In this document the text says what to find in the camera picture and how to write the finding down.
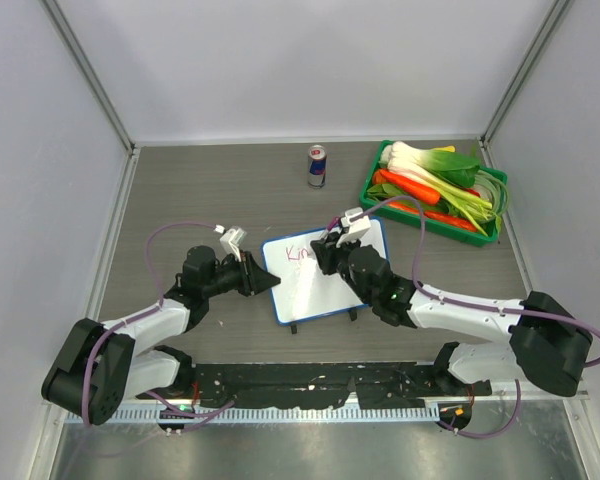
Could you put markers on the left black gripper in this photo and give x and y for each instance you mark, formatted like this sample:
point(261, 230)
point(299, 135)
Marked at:
point(254, 279)

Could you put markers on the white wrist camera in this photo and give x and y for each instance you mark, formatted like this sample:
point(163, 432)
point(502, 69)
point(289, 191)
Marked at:
point(354, 225)
point(231, 240)

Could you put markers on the green plastic tray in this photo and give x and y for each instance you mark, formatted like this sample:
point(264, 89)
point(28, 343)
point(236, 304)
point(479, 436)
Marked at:
point(372, 195)

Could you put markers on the pink capped marker pen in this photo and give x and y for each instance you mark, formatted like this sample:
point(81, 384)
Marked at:
point(332, 226)

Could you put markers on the green onion bunch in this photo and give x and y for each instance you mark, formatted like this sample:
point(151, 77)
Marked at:
point(482, 205)

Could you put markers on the small orange carrot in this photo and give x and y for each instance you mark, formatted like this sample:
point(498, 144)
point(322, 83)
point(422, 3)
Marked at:
point(440, 217)

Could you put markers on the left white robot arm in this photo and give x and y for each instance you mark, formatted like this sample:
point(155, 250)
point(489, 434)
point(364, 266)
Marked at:
point(101, 364)

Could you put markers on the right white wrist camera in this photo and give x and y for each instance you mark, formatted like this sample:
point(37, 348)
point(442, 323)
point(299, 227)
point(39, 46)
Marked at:
point(354, 225)

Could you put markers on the blue framed whiteboard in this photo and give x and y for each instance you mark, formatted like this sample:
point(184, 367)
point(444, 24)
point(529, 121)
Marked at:
point(304, 292)

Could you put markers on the white green bok choy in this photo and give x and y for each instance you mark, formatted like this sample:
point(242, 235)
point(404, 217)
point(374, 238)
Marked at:
point(454, 168)

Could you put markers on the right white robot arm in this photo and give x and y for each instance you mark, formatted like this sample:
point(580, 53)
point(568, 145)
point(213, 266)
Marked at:
point(532, 339)

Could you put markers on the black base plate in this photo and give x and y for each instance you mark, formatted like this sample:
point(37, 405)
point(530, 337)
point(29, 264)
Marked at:
point(319, 386)

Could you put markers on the white slotted cable duct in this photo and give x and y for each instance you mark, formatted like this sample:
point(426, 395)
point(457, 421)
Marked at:
point(154, 412)

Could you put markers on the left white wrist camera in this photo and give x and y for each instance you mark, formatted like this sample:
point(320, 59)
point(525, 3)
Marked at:
point(231, 240)

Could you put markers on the red bull can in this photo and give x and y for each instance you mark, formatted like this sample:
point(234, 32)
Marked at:
point(317, 159)

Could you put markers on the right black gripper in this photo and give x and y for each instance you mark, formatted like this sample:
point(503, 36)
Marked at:
point(328, 251)

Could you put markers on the large orange carrot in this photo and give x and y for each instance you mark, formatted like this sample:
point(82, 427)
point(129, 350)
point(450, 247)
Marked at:
point(417, 190)

